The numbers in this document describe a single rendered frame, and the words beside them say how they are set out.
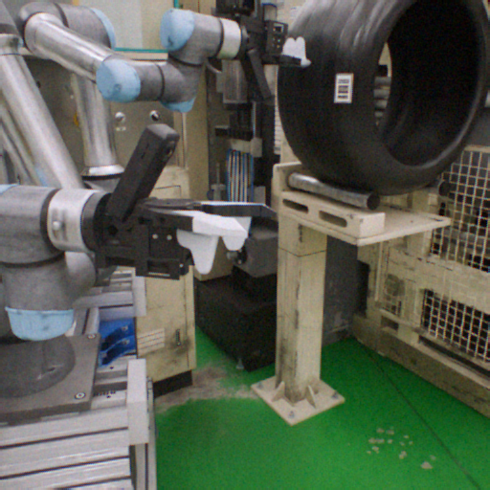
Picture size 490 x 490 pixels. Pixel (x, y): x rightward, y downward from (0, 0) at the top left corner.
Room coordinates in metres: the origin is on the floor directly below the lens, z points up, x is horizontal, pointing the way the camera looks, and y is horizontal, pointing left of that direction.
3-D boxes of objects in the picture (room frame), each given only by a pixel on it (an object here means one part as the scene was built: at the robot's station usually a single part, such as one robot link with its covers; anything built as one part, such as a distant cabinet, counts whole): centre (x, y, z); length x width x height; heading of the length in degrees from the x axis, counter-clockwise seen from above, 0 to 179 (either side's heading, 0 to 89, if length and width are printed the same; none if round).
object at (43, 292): (0.59, 0.26, 0.94); 0.11 x 0.08 x 0.11; 166
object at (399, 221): (1.45, -0.35, 0.80); 0.37 x 0.36 x 0.02; 122
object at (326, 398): (1.65, -0.20, 0.02); 0.27 x 0.27 x 0.04; 32
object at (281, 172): (1.60, -0.26, 0.90); 0.40 x 0.03 x 0.10; 122
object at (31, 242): (0.58, 0.27, 1.04); 0.11 x 0.08 x 0.09; 76
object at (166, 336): (1.73, 0.55, 0.63); 0.56 x 0.41 x 1.27; 122
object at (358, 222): (1.37, -0.23, 0.84); 0.36 x 0.09 x 0.06; 32
